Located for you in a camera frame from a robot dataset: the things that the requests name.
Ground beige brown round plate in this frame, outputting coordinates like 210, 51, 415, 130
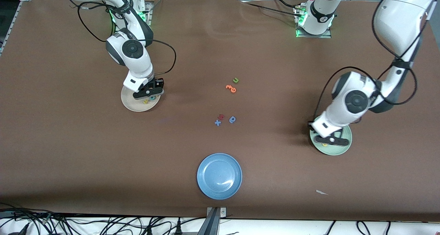
121, 75, 162, 112

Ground pale green round plate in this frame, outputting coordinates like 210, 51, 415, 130
309, 120, 353, 156

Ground brown table cover sheet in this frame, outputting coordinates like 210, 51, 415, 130
0, 0, 440, 222

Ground blue round plate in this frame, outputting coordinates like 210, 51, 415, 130
197, 153, 243, 200

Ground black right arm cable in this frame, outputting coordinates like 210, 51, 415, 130
77, 0, 177, 76

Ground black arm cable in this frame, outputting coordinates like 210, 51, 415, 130
313, 0, 440, 122
77, 0, 177, 76

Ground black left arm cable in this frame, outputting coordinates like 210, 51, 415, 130
313, 0, 440, 122

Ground black table cable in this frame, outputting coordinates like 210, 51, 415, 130
273, 0, 303, 8
239, 2, 298, 17

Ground grey aluminium post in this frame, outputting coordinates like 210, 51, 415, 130
198, 207, 227, 235

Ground aluminium table edge rail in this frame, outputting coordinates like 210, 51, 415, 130
0, 0, 35, 55

